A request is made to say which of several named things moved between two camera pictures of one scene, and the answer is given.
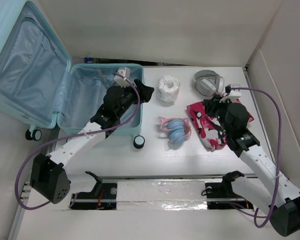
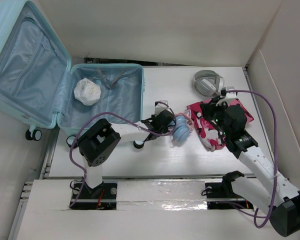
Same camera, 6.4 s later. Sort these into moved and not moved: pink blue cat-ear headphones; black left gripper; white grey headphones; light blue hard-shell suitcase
Moved: black left gripper; pink blue cat-ear headphones
Not moved: light blue hard-shell suitcase; white grey headphones
